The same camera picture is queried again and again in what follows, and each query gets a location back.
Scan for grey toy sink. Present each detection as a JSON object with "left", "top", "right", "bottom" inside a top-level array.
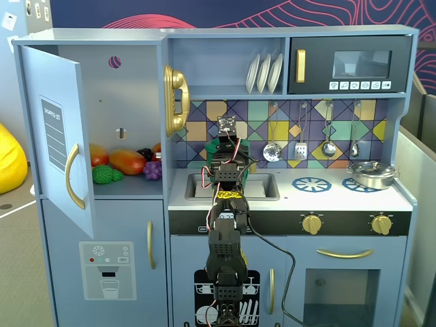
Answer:
[{"left": 185, "top": 172, "right": 281, "bottom": 201}]

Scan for steel pot lid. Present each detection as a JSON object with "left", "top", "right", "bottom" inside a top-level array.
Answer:
[{"left": 350, "top": 161, "right": 392, "bottom": 175}]

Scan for white paper note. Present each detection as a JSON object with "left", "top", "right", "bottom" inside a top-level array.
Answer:
[{"left": 1, "top": 12, "right": 18, "bottom": 29}]

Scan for green toy broccoli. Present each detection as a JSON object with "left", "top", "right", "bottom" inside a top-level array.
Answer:
[{"left": 91, "top": 164, "right": 125, "bottom": 185}]

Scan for orange toy mango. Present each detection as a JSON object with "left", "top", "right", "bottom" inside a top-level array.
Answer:
[{"left": 108, "top": 149, "right": 147, "bottom": 176}]

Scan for black power cable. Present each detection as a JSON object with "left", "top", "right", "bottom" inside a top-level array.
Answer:
[{"left": 243, "top": 211, "right": 304, "bottom": 327}]

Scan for steel ladle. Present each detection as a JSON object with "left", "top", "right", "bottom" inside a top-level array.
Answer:
[{"left": 322, "top": 101, "right": 337, "bottom": 157}]

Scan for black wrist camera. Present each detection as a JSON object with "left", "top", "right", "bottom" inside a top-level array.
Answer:
[{"left": 217, "top": 115, "right": 238, "bottom": 151}]

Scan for blue fridge door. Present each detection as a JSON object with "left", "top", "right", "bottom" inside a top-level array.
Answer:
[{"left": 20, "top": 45, "right": 95, "bottom": 239}]

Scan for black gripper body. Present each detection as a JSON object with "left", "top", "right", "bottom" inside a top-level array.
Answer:
[{"left": 208, "top": 148, "right": 249, "bottom": 184}]

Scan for gold stove knob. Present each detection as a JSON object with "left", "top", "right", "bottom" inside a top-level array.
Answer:
[
  {"left": 301, "top": 213, "right": 324, "bottom": 236},
  {"left": 369, "top": 213, "right": 393, "bottom": 236}
]

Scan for black microwave door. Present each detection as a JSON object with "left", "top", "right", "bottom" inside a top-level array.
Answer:
[{"left": 287, "top": 35, "right": 413, "bottom": 95}]

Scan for gold oven handle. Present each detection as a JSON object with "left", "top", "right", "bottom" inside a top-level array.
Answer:
[{"left": 316, "top": 248, "right": 375, "bottom": 260}]

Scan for blue toy kitchen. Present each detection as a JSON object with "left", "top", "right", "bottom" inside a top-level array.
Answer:
[{"left": 12, "top": 24, "right": 420, "bottom": 327}]

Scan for gold toy phone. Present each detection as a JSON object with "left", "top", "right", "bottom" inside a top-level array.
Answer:
[{"left": 163, "top": 64, "right": 191, "bottom": 138}]

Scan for steel skimmer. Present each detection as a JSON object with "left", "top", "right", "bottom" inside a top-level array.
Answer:
[{"left": 262, "top": 102, "right": 283, "bottom": 161}]

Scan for steel slotted spatula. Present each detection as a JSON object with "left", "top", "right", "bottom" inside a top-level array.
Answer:
[{"left": 294, "top": 102, "right": 308, "bottom": 161}]

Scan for gold microwave handle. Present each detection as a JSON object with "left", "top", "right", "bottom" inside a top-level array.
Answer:
[{"left": 294, "top": 49, "right": 307, "bottom": 84}]

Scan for steel spoon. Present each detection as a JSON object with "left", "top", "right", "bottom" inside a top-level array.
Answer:
[{"left": 349, "top": 101, "right": 362, "bottom": 157}]

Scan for yellow bean bag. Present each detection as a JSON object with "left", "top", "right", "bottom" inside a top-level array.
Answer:
[{"left": 0, "top": 122, "right": 29, "bottom": 196}]

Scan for red yellow toy peach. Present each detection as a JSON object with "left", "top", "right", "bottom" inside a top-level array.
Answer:
[{"left": 89, "top": 142, "right": 110, "bottom": 168}]

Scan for steel toy pot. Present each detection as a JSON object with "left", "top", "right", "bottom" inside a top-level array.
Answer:
[{"left": 347, "top": 162, "right": 398, "bottom": 191}]

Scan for gold freezer door handle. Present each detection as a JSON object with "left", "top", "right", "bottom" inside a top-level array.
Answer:
[{"left": 146, "top": 220, "right": 157, "bottom": 270}]

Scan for white toy plate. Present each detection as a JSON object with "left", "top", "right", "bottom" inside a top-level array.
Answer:
[
  {"left": 256, "top": 53, "right": 273, "bottom": 94},
  {"left": 267, "top": 52, "right": 284, "bottom": 94},
  {"left": 245, "top": 54, "right": 261, "bottom": 93}
]

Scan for purple toy grapes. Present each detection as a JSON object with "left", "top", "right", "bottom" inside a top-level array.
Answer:
[{"left": 142, "top": 160, "right": 163, "bottom": 181}]

